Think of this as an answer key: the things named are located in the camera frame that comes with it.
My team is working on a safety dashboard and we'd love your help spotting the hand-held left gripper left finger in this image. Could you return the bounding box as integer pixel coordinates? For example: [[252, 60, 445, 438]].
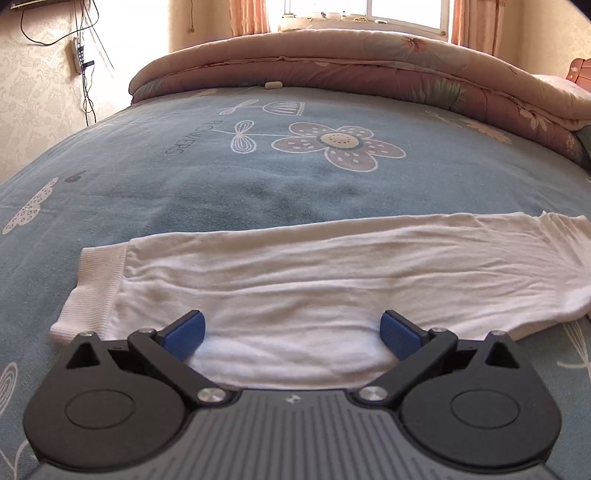
[[65, 310, 232, 408]]

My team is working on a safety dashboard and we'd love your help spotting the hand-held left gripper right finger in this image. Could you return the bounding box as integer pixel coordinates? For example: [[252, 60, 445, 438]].
[[355, 311, 522, 408]]

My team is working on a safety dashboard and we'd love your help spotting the white printed long-sleeve shirt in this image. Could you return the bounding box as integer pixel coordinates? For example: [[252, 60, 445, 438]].
[[48, 210, 591, 389]]

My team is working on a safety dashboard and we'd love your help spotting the blue floral bed sheet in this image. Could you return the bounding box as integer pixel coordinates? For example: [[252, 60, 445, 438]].
[[0, 83, 591, 480]]

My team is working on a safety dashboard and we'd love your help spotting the pink floral folded quilt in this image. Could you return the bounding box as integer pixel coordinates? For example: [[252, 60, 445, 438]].
[[128, 29, 591, 172]]

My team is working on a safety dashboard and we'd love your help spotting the pink patterned curtain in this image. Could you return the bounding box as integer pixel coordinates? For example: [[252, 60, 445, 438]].
[[228, 0, 271, 36], [450, 0, 505, 57]]

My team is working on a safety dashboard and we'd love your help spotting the bright window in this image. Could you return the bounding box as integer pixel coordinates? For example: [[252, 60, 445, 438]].
[[276, 0, 456, 38]]

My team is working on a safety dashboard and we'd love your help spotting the white wall power strip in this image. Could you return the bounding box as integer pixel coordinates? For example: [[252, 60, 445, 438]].
[[68, 39, 96, 75]]

